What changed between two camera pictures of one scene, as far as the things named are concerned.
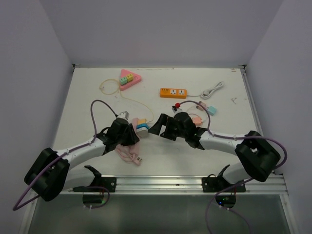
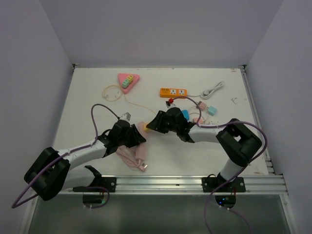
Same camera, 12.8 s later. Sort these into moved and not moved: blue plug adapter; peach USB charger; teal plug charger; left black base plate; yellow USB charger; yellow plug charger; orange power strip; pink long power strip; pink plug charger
Moved: blue plug adapter; yellow plug charger; pink long power strip
Not moved: peach USB charger; teal plug charger; left black base plate; yellow USB charger; pink plug charger; orange power strip
